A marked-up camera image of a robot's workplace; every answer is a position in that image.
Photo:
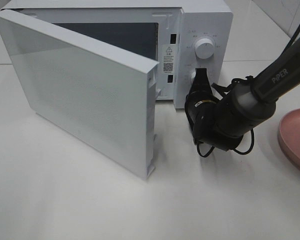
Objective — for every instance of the white microwave oven body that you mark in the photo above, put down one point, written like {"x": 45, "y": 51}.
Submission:
{"x": 143, "y": 27}

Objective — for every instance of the white lower microwave knob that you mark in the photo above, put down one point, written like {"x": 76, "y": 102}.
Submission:
{"x": 192, "y": 77}

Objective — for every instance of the pink round plate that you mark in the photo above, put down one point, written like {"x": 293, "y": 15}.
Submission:
{"x": 289, "y": 136}

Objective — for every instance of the white microwave door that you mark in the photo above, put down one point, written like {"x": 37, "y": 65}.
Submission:
{"x": 102, "y": 94}

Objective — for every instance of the white upper microwave knob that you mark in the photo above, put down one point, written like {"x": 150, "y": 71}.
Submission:
{"x": 204, "y": 48}

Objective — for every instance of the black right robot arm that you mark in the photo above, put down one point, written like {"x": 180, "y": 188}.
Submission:
{"x": 220, "y": 116}

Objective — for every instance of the white microwave knob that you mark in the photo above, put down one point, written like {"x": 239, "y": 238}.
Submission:
{"x": 192, "y": 77}
{"x": 204, "y": 48}

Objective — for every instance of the white warning label sticker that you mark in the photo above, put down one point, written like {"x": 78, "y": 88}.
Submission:
{"x": 168, "y": 58}

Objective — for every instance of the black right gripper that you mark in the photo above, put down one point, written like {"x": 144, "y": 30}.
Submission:
{"x": 200, "y": 95}

